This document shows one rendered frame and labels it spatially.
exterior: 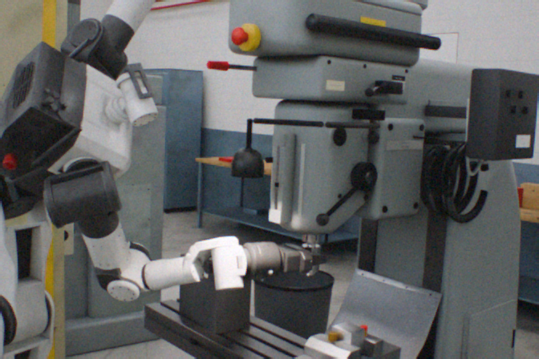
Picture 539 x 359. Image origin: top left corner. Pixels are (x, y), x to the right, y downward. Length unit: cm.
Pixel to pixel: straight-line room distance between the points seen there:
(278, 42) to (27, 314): 98
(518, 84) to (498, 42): 455
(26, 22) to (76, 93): 154
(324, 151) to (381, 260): 58
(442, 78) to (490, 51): 439
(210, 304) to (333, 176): 58
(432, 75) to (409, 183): 29
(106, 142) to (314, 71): 49
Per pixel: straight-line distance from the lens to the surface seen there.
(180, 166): 890
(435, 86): 174
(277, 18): 136
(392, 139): 159
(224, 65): 148
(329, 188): 147
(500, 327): 207
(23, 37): 299
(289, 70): 146
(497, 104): 150
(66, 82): 148
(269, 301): 353
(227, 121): 875
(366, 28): 143
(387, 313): 189
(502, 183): 194
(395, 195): 163
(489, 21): 620
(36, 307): 182
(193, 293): 192
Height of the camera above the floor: 162
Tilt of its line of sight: 7 degrees down
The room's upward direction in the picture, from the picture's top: 3 degrees clockwise
